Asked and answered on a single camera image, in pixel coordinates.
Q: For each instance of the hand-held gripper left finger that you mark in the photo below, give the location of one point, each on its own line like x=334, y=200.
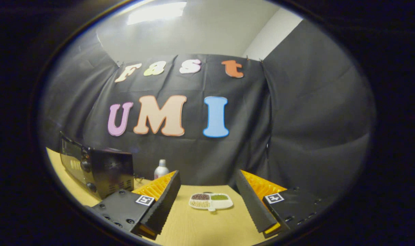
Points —
x=166, y=201

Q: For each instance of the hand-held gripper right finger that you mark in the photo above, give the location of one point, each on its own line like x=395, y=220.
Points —
x=250, y=201

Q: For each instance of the white divided food dish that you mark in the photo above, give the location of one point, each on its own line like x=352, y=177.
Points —
x=210, y=201

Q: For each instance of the black toaster oven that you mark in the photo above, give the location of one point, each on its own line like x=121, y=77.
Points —
x=108, y=171

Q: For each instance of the silver bottle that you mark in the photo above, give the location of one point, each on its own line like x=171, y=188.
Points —
x=161, y=169

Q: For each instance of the black backdrop cloth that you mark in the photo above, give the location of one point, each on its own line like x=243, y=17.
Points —
x=303, y=119

